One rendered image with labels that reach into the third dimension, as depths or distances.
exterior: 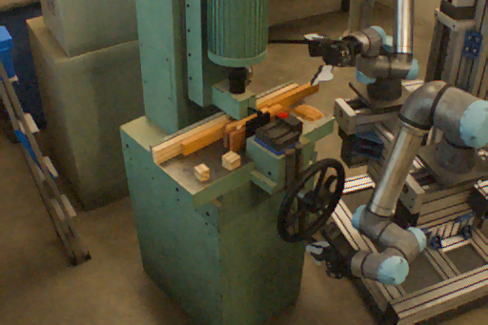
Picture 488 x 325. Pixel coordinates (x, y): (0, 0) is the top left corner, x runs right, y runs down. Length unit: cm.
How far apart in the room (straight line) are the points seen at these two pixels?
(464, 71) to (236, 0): 90
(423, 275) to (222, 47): 131
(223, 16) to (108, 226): 155
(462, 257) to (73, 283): 176
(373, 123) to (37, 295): 166
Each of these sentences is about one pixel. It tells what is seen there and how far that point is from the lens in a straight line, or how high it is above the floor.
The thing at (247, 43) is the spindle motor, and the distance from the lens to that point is 150.
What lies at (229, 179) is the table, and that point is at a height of 88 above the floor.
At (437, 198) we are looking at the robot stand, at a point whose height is 71.
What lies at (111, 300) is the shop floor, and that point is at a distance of 241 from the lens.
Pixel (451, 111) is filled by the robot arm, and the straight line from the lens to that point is 131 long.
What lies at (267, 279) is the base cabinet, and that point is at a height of 29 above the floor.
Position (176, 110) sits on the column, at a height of 93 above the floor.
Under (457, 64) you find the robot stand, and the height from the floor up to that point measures 109.
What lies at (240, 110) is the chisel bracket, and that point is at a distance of 163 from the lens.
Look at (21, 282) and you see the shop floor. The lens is 259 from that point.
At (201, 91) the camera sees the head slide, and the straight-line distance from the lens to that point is 169.
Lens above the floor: 186
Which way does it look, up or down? 35 degrees down
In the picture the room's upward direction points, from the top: 1 degrees clockwise
